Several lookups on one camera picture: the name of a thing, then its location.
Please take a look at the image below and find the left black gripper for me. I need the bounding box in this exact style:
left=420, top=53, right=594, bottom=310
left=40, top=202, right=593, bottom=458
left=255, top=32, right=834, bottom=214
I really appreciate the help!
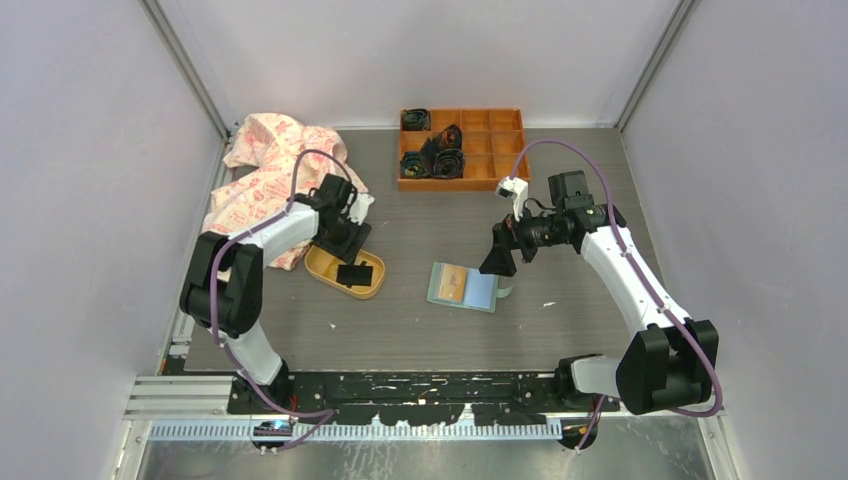
left=316, top=210, right=372, bottom=265

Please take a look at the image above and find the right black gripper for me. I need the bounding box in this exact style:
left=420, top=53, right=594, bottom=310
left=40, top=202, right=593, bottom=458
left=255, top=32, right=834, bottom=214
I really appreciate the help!
left=479, top=198, right=569, bottom=277

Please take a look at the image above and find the yellow oval tray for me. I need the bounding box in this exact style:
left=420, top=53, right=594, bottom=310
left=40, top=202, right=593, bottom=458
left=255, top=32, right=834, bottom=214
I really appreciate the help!
left=304, top=246, right=385, bottom=300

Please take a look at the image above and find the light green card holder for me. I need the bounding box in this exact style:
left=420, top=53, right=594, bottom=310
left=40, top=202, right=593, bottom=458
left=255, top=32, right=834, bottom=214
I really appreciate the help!
left=427, top=262, right=513, bottom=313

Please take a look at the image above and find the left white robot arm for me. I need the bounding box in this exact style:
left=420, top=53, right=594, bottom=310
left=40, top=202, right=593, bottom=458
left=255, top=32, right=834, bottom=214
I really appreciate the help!
left=179, top=174, right=375, bottom=413

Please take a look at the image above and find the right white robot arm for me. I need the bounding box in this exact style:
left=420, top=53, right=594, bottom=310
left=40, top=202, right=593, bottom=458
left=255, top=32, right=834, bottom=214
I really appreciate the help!
left=480, top=171, right=719, bottom=415

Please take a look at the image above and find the dark rolled sock bottom-left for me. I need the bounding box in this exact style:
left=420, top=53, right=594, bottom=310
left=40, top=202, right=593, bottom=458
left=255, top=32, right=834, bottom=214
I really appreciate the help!
left=399, top=151, right=430, bottom=179

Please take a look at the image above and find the pink patterned cloth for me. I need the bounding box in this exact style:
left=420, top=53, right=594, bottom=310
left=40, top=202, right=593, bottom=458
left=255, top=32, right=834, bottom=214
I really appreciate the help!
left=202, top=113, right=369, bottom=270

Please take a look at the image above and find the dark rolled sock bottom-middle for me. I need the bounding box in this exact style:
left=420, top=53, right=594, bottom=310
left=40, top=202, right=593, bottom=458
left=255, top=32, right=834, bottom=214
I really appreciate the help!
left=431, top=148, right=465, bottom=179

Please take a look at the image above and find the orange compartment organizer box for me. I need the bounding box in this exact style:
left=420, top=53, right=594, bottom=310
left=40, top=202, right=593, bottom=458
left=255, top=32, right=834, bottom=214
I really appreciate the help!
left=397, top=109, right=531, bottom=192

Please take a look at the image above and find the dark rolled sock middle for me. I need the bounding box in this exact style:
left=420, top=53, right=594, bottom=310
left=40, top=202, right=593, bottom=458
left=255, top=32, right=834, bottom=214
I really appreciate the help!
left=419, top=124, right=463, bottom=158

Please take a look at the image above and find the dark rolled sock top-left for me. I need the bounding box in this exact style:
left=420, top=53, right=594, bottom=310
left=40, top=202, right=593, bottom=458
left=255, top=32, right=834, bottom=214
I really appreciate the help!
left=400, top=108, right=431, bottom=131

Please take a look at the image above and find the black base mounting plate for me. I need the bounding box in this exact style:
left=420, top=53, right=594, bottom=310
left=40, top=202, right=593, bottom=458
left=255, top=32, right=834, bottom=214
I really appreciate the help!
left=228, top=369, right=621, bottom=429

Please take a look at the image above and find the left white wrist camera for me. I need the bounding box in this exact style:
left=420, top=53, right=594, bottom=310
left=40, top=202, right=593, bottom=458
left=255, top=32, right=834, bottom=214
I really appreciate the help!
left=348, top=193, right=375, bottom=225

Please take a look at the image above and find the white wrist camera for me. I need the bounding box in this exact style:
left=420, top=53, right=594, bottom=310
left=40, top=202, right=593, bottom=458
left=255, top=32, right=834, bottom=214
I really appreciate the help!
left=348, top=193, right=375, bottom=225
left=496, top=176, right=529, bottom=222

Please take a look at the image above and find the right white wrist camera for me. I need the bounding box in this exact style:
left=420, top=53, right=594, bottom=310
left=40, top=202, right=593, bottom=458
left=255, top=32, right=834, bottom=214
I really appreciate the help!
left=496, top=176, right=529, bottom=222

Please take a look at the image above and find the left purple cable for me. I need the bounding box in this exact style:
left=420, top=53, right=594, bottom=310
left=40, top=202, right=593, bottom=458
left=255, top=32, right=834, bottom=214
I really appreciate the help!
left=208, top=148, right=356, bottom=454

